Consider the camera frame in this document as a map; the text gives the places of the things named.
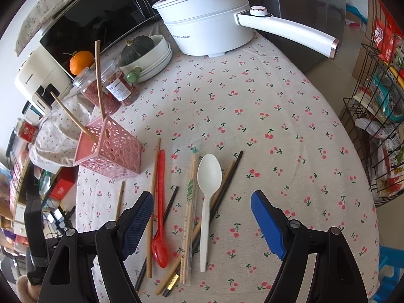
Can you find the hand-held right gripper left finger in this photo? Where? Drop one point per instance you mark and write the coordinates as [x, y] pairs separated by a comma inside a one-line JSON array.
[[135, 224]]

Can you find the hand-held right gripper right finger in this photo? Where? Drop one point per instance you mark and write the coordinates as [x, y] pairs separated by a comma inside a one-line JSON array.
[[268, 224]]

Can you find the short light wooden chopstick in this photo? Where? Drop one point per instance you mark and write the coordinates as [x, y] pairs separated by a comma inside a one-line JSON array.
[[121, 198]]

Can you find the plain black chopstick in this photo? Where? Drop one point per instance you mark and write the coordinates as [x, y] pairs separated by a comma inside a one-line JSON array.
[[170, 203]]

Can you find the long light wooden chopstick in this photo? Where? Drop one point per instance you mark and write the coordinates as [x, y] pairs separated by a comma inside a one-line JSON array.
[[156, 176]]

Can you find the red plastic spoon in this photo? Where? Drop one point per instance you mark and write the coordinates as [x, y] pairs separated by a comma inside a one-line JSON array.
[[161, 176]]

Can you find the black chopstick with gold band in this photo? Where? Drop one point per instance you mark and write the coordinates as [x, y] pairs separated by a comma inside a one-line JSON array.
[[230, 172]]

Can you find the brown wooden chopstick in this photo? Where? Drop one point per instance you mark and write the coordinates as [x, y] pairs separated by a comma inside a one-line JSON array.
[[225, 175]]

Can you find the pink perforated utensil holder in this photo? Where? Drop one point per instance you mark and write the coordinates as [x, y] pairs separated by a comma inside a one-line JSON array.
[[110, 151]]

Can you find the white plastic spoon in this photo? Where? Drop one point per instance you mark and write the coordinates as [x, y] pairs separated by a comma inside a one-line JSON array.
[[209, 172]]

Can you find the person's left forearm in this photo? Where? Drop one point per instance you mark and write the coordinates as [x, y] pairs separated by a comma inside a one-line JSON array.
[[26, 292]]

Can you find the red cardboard box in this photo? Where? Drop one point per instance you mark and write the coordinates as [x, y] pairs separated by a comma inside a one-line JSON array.
[[61, 186]]

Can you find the cherry print tablecloth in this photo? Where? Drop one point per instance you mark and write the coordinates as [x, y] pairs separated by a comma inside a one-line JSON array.
[[252, 116]]

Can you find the white and black box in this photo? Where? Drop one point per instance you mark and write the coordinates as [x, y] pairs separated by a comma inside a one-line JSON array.
[[44, 99]]

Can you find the blue plastic stool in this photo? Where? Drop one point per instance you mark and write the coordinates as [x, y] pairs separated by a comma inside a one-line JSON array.
[[391, 268]]

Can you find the orange and white snack packet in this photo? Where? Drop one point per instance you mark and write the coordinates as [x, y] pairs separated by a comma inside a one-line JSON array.
[[393, 170]]

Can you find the clear jar without label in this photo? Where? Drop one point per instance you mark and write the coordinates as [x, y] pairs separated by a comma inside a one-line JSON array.
[[91, 93]]

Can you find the small green ornament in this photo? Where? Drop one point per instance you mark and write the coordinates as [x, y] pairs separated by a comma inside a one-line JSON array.
[[132, 76]]

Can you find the white kitchen appliance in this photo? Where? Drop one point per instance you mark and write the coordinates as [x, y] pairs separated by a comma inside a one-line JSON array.
[[41, 72]]

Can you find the white ceramic bowl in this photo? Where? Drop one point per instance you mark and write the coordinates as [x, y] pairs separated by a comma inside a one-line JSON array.
[[162, 66], [157, 49]]

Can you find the orange fruit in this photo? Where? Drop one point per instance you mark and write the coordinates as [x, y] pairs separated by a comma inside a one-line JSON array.
[[81, 63]]

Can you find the dark green squash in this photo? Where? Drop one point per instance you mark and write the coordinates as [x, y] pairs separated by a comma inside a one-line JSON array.
[[137, 50]]

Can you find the teal snack packet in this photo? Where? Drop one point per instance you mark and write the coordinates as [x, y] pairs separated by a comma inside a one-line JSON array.
[[386, 96]]

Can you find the black microwave oven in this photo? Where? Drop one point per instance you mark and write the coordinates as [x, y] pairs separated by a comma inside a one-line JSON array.
[[104, 15]]

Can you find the white electric cooking pot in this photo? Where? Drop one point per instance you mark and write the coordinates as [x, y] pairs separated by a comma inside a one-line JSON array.
[[205, 22]]

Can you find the red snack packet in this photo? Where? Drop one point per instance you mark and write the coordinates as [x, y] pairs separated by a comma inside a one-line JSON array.
[[385, 38]]

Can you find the grey refrigerator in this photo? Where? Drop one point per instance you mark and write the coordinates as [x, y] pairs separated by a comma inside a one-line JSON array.
[[299, 0]]

